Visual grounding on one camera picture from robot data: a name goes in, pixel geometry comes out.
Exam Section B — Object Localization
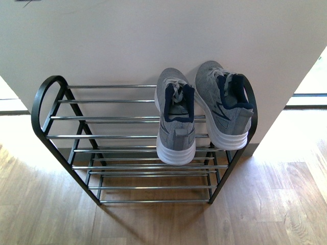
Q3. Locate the grey knit sneaker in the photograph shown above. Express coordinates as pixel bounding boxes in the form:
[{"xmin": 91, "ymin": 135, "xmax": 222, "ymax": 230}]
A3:
[
  {"xmin": 154, "ymin": 68, "xmax": 196, "ymax": 165},
  {"xmin": 193, "ymin": 61, "xmax": 254, "ymax": 151}
]

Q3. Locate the black metal shoe rack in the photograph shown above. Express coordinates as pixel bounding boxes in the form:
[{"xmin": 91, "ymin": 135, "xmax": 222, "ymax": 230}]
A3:
[{"xmin": 31, "ymin": 76, "xmax": 244, "ymax": 205}]

